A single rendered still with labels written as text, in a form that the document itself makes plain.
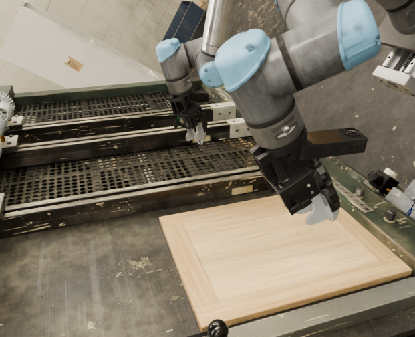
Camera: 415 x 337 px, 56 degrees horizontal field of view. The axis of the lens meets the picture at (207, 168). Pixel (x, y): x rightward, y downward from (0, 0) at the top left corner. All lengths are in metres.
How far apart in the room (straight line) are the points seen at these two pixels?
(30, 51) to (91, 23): 1.58
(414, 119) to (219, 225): 1.57
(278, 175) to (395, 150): 1.89
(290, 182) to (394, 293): 0.52
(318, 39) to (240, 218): 0.81
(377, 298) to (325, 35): 0.67
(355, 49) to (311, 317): 0.60
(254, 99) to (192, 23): 4.75
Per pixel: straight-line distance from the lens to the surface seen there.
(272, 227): 1.20
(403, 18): 1.25
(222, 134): 1.77
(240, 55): 0.49
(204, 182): 1.30
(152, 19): 6.18
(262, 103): 0.52
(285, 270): 1.06
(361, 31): 0.51
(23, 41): 4.70
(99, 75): 4.76
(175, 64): 1.21
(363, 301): 1.00
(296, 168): 0.61
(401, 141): 2.47
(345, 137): 0.63
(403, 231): 1.24
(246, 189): 1.37
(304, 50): 0.50
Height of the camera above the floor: 1.89
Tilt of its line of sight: 29 degrees down
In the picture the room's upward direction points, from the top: 66 degrees counter-clockwise
